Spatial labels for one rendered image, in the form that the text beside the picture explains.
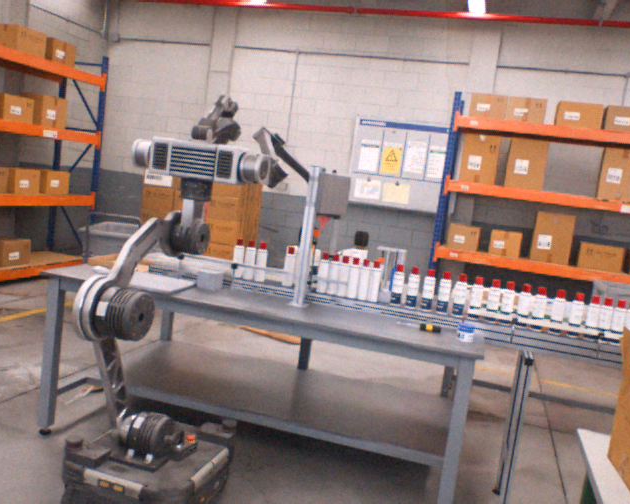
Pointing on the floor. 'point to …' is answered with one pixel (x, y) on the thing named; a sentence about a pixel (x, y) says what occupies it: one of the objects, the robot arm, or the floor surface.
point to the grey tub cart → (106, 235)
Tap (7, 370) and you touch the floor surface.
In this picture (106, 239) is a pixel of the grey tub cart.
